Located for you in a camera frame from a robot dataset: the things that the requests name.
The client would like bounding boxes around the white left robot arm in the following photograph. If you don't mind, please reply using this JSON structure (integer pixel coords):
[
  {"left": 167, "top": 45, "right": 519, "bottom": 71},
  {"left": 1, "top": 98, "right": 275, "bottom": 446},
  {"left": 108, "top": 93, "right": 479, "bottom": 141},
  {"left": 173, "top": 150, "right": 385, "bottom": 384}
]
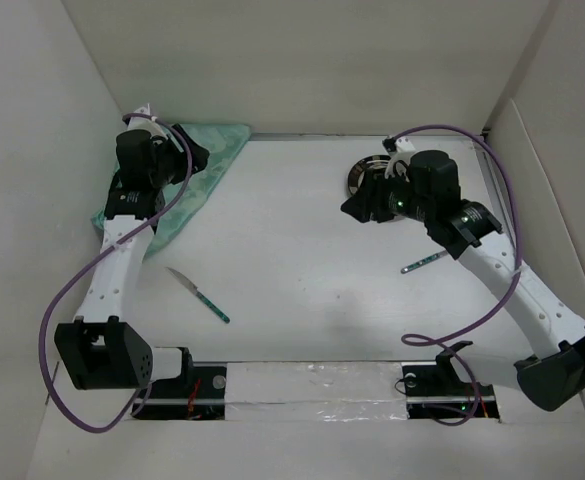
[{"left": 54, "top": 117, "right": 209, "bottom": 397}]

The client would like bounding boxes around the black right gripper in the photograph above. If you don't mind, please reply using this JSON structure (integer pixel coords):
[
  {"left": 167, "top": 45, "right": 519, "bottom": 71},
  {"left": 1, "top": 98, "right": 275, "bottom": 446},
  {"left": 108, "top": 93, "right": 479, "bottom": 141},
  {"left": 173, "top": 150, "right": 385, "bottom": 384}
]
[{"left": 340, "top": 165, "right": 434, "bottom": 223}]

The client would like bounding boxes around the fork with green handle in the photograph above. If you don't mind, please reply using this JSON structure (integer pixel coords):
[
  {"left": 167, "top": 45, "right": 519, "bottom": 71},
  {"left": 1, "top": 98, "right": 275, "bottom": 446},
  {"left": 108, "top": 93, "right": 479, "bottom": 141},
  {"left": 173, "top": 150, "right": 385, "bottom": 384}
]
[{"left": 400, "top": 251, "right": 446, "bottom": 274}]

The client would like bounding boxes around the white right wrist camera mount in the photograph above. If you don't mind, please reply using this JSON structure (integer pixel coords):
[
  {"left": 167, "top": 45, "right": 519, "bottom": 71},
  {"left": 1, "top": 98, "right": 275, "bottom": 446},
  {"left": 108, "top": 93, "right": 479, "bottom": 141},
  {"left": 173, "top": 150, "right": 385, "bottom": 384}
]
[{"left": 382, "top": 137, "right": 416, "bottom": 179}]

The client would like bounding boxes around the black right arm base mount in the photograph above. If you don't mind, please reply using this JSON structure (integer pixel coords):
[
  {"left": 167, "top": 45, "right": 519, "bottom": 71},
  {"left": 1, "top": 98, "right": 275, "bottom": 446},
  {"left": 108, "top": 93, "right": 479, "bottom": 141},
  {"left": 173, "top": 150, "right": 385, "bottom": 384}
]
[{"left": 394, "top": 353, "right": 500, "bottom": 423}]

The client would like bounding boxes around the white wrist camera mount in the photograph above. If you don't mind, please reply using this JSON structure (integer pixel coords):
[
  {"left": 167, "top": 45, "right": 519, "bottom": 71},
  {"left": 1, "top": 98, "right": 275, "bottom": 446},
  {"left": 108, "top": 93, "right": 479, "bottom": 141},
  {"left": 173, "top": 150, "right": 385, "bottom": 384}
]
[
  {"left": 122, "top": 103, "right": 171, "bottom": 139},
  {"left": 382, "top": 137, "right": 416, "bottom": 179}
]

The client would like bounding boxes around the dark rimmed dinner plate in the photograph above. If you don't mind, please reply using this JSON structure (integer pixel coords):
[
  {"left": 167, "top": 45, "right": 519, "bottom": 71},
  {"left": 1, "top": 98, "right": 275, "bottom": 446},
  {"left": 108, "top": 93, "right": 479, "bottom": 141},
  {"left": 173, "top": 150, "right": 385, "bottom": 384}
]
[{"left": 346, "top": 155, "right": 390, "bottom": 197}]

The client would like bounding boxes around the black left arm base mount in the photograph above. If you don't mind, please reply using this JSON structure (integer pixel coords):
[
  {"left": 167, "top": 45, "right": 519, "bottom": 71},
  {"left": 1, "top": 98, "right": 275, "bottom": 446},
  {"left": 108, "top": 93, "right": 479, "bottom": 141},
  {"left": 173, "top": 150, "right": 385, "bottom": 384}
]
[{"left": 131, "top": 363, "right": 227, "bottom": 421}]

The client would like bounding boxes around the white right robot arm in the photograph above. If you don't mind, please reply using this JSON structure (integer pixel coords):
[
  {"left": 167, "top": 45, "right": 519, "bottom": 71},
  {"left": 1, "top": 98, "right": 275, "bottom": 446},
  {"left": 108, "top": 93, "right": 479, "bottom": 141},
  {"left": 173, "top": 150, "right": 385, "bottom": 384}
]
[{"left": 341, "top": 150, "right": 585, "bottom": 412}]

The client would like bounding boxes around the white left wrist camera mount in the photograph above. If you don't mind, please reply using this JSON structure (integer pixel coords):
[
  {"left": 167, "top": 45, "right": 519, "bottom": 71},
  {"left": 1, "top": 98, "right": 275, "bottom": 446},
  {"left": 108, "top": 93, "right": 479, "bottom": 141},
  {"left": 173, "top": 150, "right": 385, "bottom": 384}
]
[{"left": 122, "top": 103, "right": 171, "bottom": 139}]

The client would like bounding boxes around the knife with green handle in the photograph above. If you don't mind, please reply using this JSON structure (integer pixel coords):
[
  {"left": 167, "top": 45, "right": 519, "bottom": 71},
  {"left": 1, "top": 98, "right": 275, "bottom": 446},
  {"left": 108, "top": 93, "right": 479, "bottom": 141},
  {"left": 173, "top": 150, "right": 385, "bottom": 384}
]
[{"left": 166, "top": 267, "right": 231, "bottom": 324}]

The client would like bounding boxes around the green patterned cloth placemat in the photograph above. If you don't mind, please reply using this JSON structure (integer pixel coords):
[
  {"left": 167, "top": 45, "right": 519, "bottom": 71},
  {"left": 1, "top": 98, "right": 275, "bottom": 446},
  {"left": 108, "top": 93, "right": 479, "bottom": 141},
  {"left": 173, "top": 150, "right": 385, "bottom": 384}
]
[{"left": 90, "top": 122, "right": 252, "bottom": 260}]

